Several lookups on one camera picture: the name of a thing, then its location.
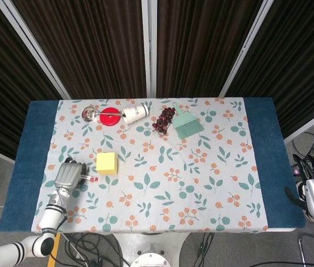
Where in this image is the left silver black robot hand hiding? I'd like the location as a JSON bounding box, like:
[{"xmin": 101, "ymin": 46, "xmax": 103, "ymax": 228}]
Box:
[{"xmin": 54, "ymin": 157, "xmax": 91, "ymax": 192}]

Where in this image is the yellow cube block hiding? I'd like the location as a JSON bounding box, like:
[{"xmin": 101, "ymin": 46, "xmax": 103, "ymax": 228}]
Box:
[{"xmin": 96, "ymin": 152, "xmax": 118, "ymax": 176}]

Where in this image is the floral print tablecloth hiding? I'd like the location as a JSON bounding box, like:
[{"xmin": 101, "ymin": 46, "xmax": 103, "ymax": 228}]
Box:
[{"xmin": 31, "ymin": 97, "xmax": 269, "ymax": 233}]

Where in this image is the blue table cover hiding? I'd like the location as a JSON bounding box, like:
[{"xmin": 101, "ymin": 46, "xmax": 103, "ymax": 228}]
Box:
[{"xmin": 0, "ymin": 97, "xmax": 307, "ymax": 231}]

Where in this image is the stainless steel ladle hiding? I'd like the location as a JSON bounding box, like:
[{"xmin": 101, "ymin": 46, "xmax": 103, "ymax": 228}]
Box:
[{"xmin": 81, "ymin": 107, "xmax": 127, "ymax": 122}]

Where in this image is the red round lid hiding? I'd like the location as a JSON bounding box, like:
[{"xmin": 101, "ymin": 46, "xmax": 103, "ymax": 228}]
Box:
[{"xmin": 99, "ymin": 107, "xmax": 122, "ymax": 127}]

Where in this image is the white paper cup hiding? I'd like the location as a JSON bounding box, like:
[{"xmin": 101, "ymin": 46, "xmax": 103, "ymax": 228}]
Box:
[{"xmin": 121, "ymin": 104, "xmax": 150, "ymax": 125}]

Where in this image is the dark purple grape bunch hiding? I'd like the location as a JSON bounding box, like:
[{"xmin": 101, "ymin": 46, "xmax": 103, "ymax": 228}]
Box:
[{"xmin": 151, "ymin": 107, "xmax": 176, "ymax": 136}]

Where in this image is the white robot torso base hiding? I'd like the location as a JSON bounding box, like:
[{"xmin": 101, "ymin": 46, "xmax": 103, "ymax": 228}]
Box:
[{"xmin": 112, "ymin": 232, "xmax": 191, "ymax": 267}]

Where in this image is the dark ribbed partition panel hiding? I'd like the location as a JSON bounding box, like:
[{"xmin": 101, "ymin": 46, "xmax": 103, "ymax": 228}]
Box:
[
  {"xmin": 0, "ymin": 0, "xmax": 66, "ymax": 164},
  {"xmin": 149, "ymin": 0, "xmax": 272, "ymax": 98},
  {"xmin": 6, "ymin": 0, "xmax": 150, "ymax": 100},
  {"xmin": 220, "ymin": 0, "xmax": 314, "ymax": 144}
]

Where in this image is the mint green hand brush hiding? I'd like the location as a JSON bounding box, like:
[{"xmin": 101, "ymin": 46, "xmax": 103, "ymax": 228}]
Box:
[{"xmin": 172, "ymin": 102, "xmax": 204, "ymax": 139}]

